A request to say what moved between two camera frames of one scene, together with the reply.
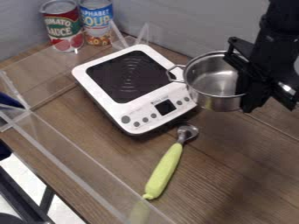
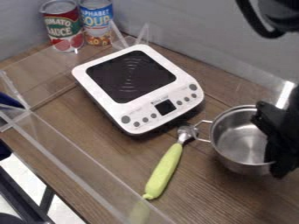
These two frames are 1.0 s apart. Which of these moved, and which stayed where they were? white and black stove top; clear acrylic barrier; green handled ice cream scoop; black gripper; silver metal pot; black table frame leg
Moved: black gripper; silver metal pot
Stayed: green handled ice cream scoop; black table frame leg; white and black stove top; clear acrylic barrier
